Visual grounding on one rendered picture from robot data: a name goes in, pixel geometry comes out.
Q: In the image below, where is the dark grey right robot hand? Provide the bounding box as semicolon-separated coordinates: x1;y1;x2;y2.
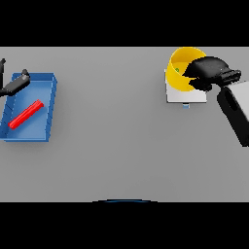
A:
182;55;242;92

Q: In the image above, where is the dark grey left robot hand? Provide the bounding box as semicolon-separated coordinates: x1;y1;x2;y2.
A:
0;57;31;98

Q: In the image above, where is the red beaker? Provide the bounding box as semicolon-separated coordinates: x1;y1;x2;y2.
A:
8;98;45;130

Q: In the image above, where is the yellow bowl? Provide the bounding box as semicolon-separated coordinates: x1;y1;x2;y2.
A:
164;47;208;92

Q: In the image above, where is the pale square metallic scale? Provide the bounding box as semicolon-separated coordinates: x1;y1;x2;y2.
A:
163;69;208;105

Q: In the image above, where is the blue tray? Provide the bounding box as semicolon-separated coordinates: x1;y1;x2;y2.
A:
0;72;58;143

